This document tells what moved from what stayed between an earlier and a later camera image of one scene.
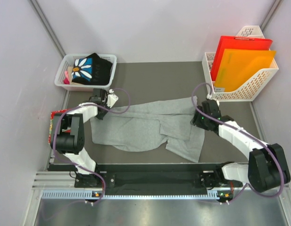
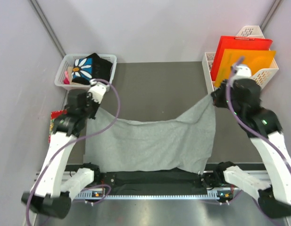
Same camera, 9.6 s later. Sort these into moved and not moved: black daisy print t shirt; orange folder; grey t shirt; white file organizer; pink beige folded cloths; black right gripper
Moved: grey t shirt; black right gripper
Not moved: orange folder; black daisy print t shirt; pink beige folded cloths; white file organizer
